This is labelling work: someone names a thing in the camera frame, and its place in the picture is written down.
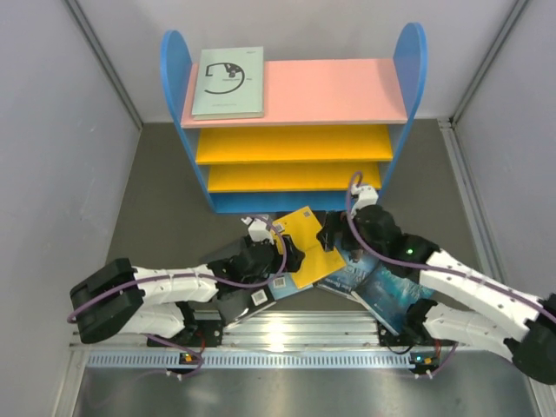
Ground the yellow book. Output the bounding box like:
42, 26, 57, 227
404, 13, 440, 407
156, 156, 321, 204
273, 206, 346, 289

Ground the light blue book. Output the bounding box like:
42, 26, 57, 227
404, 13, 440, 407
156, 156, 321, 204
268, 274, 303, 301

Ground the black glossy book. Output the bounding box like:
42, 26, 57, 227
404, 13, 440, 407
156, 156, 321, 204
212, 247, 278, 328

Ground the grey-green book with black arc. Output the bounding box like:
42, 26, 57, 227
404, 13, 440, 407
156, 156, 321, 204
191, 46, 264, 121

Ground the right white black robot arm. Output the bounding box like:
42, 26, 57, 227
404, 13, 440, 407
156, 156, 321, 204
316, 205, 555, 386

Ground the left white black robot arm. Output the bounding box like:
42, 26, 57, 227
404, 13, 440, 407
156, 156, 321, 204
68, 235, 306, 345

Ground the dark Wuthering Heights book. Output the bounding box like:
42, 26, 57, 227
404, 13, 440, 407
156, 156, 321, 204
315, 244, 378, 301

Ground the teal blue cover book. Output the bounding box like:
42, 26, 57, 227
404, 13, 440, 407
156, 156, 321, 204
351, 262, 434, 335

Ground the blue pink yellow shelf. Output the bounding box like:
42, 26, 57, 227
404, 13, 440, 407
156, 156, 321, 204
160, 23, 428, 215

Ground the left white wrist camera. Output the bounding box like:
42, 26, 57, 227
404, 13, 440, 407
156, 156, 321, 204
242, 215, 273, 242

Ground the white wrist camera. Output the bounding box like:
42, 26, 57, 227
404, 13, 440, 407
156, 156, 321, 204
347, 183, 379, 217
242, 215, 273, 242

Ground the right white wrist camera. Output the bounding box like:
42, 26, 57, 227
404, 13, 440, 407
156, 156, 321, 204
347, 183, 379, 217

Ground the aluminium mounting rail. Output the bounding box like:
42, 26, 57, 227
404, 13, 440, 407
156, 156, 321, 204
71, 308, 542, 348

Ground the perforated grey cable duct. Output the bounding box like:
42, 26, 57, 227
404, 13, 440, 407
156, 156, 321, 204
87, 350, 433, 369

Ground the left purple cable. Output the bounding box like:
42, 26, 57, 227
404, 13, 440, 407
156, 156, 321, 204
66, 215, 288, 379

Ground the purple cable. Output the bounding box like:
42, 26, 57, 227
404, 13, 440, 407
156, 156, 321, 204
66, 215, 288, 379
345, 171, 553, 379

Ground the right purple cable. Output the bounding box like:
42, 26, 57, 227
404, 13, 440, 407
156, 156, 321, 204
345, 171, 553, 379

